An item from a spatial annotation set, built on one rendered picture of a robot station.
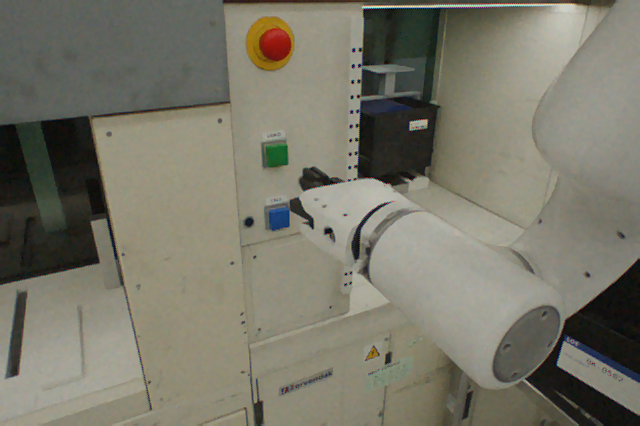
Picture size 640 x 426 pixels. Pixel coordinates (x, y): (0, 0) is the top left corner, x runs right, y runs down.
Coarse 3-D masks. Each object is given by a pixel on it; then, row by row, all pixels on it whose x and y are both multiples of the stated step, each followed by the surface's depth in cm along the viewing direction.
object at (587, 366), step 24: (624, 288) 95; (576, 312) 76; (600, 312) 101; (624, 312) 96; (576, 336) 77; (600, 336) 74; (624, 336) 94; (552, 360) 82; (576, 360) 78; (600, 360) 75; (624, 360) 72; (552, 384) 83; (576, 384) 79; (600, 384) 76; (624, 384) 72; (600, 408) 77; (624, 408) 74
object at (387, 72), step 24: (384, 72) 125; (384, 96) 132; (408, 96) 142; (360, 120) 128; (384, 120) 124; (408, 120) 127; (432, 120) 131; (360, 144) 130; (384, 144) 127; (408, 144) 131; (432, 144) 135; (360, 168) 143; (384, 168) 130; (408, 168) 134
